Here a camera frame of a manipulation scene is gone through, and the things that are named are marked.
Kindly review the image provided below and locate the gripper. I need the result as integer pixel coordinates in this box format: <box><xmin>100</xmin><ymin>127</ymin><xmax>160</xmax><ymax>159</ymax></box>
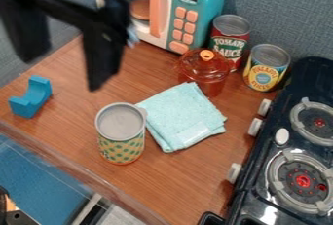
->
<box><xmin>0</xmin><ymin>0</ymin><xmax>137</xmax><ymax>93</ymax></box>

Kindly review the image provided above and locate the yellow can with green dots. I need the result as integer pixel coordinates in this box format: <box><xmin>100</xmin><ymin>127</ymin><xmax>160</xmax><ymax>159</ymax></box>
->
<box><xmin>93</xmin><ymin>102</ymin><xmax>149</xmax><ymax>166</ymax></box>

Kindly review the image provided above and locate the red tomato sauce can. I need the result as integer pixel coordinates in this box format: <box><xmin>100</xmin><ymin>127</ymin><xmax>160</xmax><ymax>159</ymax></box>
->
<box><xmin>207</xmin><ymin>14</ymin><xmax>253</xmax><ymax>73</ymax></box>

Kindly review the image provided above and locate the blue toy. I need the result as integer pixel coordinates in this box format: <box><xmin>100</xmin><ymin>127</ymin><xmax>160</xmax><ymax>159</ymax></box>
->
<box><xmin>6</xmin><ymin>75</ymin><xmax>56</xmax><ymax>120</ymax></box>

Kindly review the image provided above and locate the toy microwave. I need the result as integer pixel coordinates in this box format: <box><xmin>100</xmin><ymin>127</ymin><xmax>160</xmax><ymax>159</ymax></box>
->
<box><xmin>127</xmin><ymin>0</ymin><xmax>230</xmax><ymax>56</ymax></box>

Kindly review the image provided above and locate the light blue cloth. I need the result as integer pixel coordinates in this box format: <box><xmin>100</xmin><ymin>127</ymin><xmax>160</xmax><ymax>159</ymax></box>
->
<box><xmin>133</xmin><ymin>81</ymin><xmax>230</xmax><ymax>154</ymax></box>

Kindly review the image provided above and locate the orange clear pot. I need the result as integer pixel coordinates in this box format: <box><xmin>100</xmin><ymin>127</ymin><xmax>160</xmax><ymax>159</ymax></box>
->
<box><xmin>178</xmin><ymin>69</ymin><xmax>232</xmax><ymax>98</ymax></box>

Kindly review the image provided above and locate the toy stove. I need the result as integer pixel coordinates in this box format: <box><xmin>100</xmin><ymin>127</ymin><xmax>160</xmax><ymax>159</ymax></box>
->
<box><xmin>196</xmin><ymin>56</ymin><xmax>333</xmax><ymax>225</ymax></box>

